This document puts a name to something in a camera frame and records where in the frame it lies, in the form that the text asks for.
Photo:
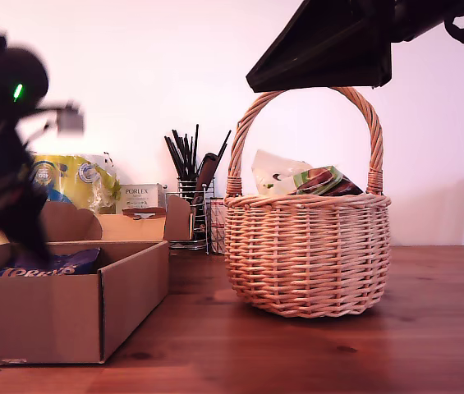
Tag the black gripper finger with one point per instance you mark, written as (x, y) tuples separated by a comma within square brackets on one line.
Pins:
[(26, 221), (322, 49)]

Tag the blue Terry's mini eggs bag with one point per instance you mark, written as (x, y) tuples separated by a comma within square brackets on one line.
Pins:
[(71, 262)]

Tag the white Galaxy truffle eggs bag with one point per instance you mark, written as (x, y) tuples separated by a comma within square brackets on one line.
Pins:
[(272, 172)]

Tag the brown cardboard box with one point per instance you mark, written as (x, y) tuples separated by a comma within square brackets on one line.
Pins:
[(51, 316)]

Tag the white Porlex box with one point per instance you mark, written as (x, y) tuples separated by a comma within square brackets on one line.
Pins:
[(137, 196)]

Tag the yellow paper towel pack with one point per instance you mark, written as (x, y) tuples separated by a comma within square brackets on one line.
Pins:
[(88, 176)]

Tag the black drinking straws bundle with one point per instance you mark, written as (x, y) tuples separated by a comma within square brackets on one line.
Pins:
[(182, 160)]

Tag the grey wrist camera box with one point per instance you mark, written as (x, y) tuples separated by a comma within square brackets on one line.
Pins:
[(70, 120)]

